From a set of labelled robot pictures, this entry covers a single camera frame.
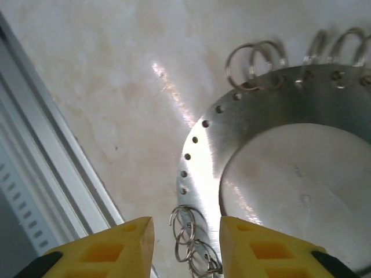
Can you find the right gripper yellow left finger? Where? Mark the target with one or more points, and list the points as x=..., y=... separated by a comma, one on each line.
x=116, y=249

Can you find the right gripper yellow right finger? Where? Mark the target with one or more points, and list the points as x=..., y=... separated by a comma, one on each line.
x=261, y=252

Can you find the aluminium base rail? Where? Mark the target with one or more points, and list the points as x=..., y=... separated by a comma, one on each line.
x=43, y=150

